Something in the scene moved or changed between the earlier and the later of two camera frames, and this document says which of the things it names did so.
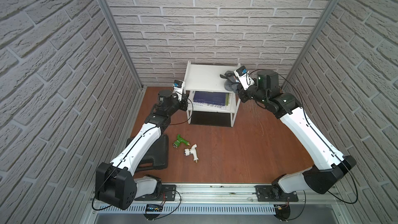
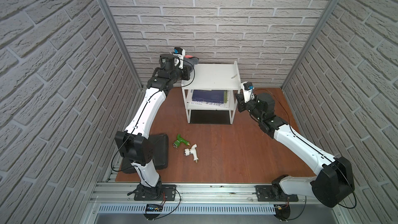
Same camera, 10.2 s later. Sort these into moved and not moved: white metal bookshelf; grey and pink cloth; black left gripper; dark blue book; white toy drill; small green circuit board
Moved: grey and pink cloth; black left gripper
Not moved: white metal bookshelf; dark blue book; white toy drill; small green circuit board
